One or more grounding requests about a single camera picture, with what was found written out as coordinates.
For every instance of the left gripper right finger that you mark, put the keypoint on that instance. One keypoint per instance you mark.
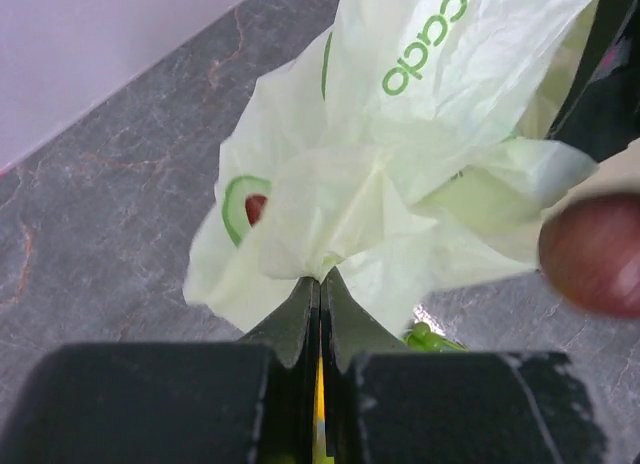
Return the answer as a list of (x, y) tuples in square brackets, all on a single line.
[(369, 383)]

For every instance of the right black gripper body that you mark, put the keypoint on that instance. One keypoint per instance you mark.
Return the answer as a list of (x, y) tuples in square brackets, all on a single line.
[(600, 116)]

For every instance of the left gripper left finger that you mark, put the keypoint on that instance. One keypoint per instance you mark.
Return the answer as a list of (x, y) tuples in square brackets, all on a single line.
[(288, 396)]

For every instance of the green fake grapes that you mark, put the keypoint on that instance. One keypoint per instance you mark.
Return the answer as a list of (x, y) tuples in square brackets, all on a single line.
[(420, 337)]

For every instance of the yellow fake banana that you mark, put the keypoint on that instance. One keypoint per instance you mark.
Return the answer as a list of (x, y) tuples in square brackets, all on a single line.
[(319, 448)]

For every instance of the dark red fake fruit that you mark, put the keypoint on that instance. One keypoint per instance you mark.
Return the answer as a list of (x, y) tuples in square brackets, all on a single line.
[(589, 253)]

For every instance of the light green plastic bag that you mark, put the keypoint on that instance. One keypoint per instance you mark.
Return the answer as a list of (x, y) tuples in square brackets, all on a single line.
[(407, 147)]

